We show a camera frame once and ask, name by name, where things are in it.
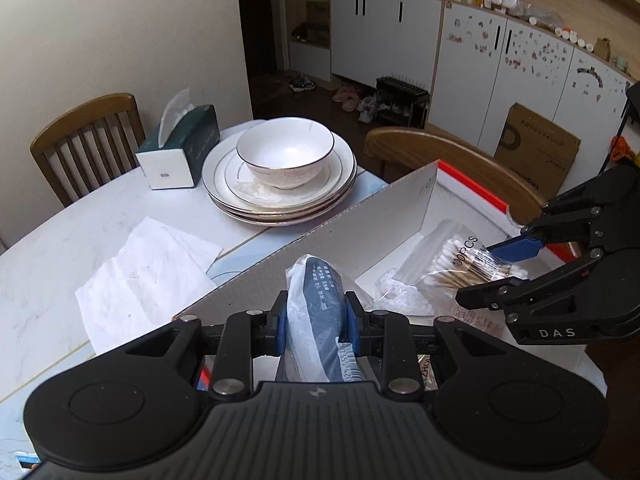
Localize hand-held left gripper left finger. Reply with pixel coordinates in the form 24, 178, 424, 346
114, 291, 291, 402

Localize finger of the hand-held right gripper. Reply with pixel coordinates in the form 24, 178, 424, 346
486, 164, 640, 262
455, 239, 640, 314

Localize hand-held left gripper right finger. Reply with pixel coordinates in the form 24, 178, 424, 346
344, 291, 517, 402

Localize white and navy plastic bag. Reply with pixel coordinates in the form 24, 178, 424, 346
275, 254, 364, 384

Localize bag of cotton swabs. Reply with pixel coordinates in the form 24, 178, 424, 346
395, 220, 529, 306

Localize small clear plastic bag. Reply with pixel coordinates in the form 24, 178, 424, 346
374, 267, 437, 317

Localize red and white cardboard box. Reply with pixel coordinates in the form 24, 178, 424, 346
172, 159, 611, 396

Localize marble patterned desktop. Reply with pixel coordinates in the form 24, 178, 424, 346
0, 120, 392, 466

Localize pink printed paper packet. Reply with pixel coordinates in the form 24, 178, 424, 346
439, 304, 512, 342

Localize brown cardboard box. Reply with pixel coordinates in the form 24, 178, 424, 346
494, 102, 582, 197

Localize large white gold-rimmed plate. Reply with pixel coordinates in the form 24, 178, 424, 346
209, 180, 358, 229

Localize wooden curved-back chair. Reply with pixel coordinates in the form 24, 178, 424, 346
363, 126, 559, 226

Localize white paper sheet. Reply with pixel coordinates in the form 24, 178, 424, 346
75, 216, 224, 354

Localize small white gold-rimmed plate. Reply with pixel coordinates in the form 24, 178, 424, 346
222, 146, 347, 207

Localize stack of white plates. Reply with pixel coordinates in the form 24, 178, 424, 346
202, 132, 359, 218

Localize white stickered cabinet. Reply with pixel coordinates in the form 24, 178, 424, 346
434, 2, 637, 173

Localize white gold-rimmed bowl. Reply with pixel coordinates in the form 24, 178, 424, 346
236, 117, 335, 190

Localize black shoe rack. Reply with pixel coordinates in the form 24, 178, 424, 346
375, 76, 431, 129

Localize green and white tissue box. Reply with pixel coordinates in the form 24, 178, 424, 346
135, 87, 221, 191

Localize white shoes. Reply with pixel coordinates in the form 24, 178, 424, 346
357, 97, 382, 124

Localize pink slippers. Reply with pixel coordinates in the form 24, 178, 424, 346
332, 85, 359, 112

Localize wooden slat-back chair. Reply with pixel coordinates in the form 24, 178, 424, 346
30, 92, 147, 208

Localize dark door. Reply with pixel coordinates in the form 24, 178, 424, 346
235, 0, 292, 78

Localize white cabinet with black handles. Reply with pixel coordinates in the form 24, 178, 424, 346
330, 0, 444, 92

